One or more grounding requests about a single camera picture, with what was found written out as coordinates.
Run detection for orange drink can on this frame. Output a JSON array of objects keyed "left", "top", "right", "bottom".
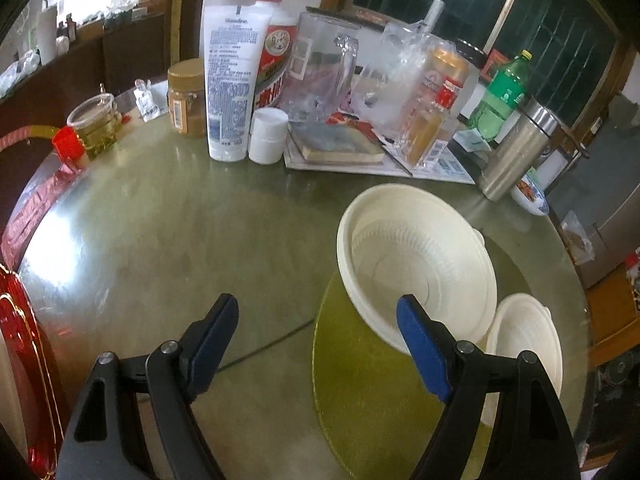
[{"left": 422, "top": 42, "right": 481, "bottom": 111}]

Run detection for stainless steel thermos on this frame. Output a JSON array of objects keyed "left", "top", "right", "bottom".
[{"left": 477, "top": 99, "right": 563, "bottom": 202}]

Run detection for small sauce bottle red cap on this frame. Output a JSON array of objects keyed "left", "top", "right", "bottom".
[{"left": 407, "top": 85, "right": 466, "bottom": 168}]

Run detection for white disposable bowl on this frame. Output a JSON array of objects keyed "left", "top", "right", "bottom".
[
  {"left": 336, "top": 183, "right": 498, "bottom": 356},
  {"left": 480, "top": 293, "right": 563, "bottom": 428}
]

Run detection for grey hardcover book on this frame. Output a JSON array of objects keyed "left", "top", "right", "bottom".
[{"left": 287, "top": 120, "right": 386, "bottom": 166}]

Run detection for red box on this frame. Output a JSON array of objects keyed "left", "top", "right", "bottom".
[{"left": 482, "top": 49, "right": 506, "bottom": 81}]

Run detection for white lotion tube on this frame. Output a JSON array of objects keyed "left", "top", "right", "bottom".
[{"left": 202, "top": 0, "right": 271, "bottom": 163}]

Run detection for green soda bottle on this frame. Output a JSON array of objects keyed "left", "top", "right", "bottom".
[{"left": 467, "top": 50, "right": 533, "bottom": 143}]

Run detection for red tissue pack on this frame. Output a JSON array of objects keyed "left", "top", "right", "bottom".
[{"left": 0, "top": 165, "right": 81, "bottom": 261}]

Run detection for white liquor bottle red cap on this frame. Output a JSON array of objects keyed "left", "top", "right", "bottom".
[{"left": 252, "top": 0, "right": 301, "bottom": 111}]

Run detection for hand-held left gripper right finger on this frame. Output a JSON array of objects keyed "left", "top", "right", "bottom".
[{"left": 396, "top": 295, "right": 583, "bottom": 480}]

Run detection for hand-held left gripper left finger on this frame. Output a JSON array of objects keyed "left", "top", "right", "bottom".
[{"left": 55, "top": 294, "right": 240, "bottom": 480}]

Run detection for dark window wooden frame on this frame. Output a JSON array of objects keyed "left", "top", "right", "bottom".
[{"left": 345, "top": 0, "right": 626, "bottom": 111}]

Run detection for multicoloured hula hoop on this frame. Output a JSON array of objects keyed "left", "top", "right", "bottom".
[{"left": 0, "top": 122, "right": 71, "bottom": 151}]

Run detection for red glass plate white sticker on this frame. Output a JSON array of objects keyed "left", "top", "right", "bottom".
[{"left": 0, "top": 260, "right": 63, "bottom": 478}]

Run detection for white plastic roll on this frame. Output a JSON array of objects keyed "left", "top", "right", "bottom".
[{"left": 424, "top": 0, "right": 446, "bottom": 31}]

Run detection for peanut butter jar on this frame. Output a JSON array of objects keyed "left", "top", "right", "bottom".
[{"left": 166, "top": 58, "right": 208, "bottom": 138}]

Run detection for white pink green tumbler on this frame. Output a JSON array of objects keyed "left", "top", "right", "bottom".
[{"left": 35, "top": 7, "right": 61, "bottom": 63}]

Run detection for clear plastic cup of tea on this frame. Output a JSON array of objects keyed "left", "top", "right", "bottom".
[{"left": 66, "top": 94, "right": 121, "bottom": 161}]

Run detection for small clear glass bottle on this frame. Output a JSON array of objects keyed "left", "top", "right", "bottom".
[{"left": 132, "top": 79, "right": 161, "bottom": 123}]

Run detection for clear glass mug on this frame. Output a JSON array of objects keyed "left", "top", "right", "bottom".
[{"left": 277, "top": 11, "right": 362, "bottom": 123}]

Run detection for small white pill bottle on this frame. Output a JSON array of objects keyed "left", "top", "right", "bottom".
[{"left": 248, "top": 108, "right": 290, "bottom": 165}]

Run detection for round golden turntable base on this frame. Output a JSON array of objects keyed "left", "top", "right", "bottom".
[{"left": 312, "top": 270, "right": 493, "bottom": 480}]

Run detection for red plastic cup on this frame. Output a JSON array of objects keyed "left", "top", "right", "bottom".
[{"left": 51, "top": 126, "right": 92, "bottom": 171}]

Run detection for dark wooden cabinet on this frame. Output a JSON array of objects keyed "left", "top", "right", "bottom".
[{"left": 0, "top": 5, "right": 176, "bottom": 111}]

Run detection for small patterned dish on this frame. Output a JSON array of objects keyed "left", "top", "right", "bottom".
[{"left": 511, "top": 170, "right": 551, "bottom": 216}]

